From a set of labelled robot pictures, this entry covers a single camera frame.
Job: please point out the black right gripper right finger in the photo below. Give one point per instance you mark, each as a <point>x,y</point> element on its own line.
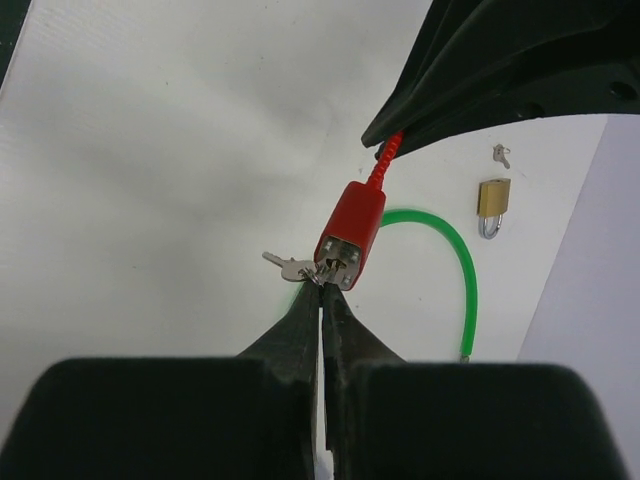
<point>387,418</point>

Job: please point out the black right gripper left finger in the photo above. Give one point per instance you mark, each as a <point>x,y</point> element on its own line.
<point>250,416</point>

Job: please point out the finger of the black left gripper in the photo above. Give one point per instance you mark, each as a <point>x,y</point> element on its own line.
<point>593,89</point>
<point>468,51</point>

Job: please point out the keys of large padlock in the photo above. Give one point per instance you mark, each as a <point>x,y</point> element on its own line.
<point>500,153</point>

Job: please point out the keys of red lock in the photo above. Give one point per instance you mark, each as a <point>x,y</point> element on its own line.
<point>293,270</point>

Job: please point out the large brass padlock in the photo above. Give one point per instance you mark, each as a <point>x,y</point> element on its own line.
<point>492,204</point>

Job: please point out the red cable lock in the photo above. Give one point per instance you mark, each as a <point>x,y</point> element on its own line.
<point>346,240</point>

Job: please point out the green cable lock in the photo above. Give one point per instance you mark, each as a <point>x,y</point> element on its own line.
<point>420,291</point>

